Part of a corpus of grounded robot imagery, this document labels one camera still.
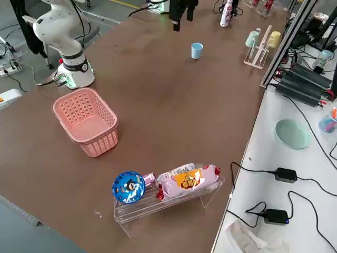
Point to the purple snack packet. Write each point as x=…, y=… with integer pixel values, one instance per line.
x=150, y=179

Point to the white control box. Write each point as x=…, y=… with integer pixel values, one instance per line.
x=8, y=97

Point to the pink plastic basket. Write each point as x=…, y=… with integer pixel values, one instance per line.
x=84, y=124

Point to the clear pen cup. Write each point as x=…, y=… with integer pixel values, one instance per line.
x=327, y=124

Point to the clear water bottle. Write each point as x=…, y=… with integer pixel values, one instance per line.
x=322, y=59

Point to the clear acrylic snack shelf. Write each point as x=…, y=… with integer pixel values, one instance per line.
x=137, y=210

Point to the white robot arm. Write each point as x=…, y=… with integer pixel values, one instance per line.
x=158, y=8
x=58, y=29

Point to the aluminium frame post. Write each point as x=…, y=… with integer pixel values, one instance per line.
x=287, y=44

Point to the black power adapter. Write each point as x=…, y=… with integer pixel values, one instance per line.
x=285, y=175
x=276, y=216

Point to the mint green cup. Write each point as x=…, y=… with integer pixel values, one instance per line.
x=252, y=38

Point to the white side table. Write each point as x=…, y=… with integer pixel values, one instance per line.
x=276, y=158

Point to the blue snack bag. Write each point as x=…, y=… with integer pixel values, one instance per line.
x=129, y=187

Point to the blue ceramic cup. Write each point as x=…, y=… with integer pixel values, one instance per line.
x=196, y=51

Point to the pink strawberry snack packet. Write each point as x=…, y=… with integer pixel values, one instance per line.
x=179, y=184

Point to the white power strip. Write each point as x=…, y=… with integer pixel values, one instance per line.
x=10, y=69

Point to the pale yellow cup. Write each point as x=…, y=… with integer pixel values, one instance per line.
x=275, y=39

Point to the clear acrylic bottle shelf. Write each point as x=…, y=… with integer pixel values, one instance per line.
x=259, y=11

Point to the black jacket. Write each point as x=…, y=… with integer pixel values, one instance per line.
x=26, y=26

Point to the clear plastic bag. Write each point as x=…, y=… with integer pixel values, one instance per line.
x=250, y=237

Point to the red cola bottle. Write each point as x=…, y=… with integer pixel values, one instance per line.
x=255, y=2
x=269, y=4

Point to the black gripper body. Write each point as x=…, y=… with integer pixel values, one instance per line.
x=179, y=6

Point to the black power supply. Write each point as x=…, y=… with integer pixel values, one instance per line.
x=300, y=92
x=308, y=76

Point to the white juice bottle red label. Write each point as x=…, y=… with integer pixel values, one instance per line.
x=226, y=15

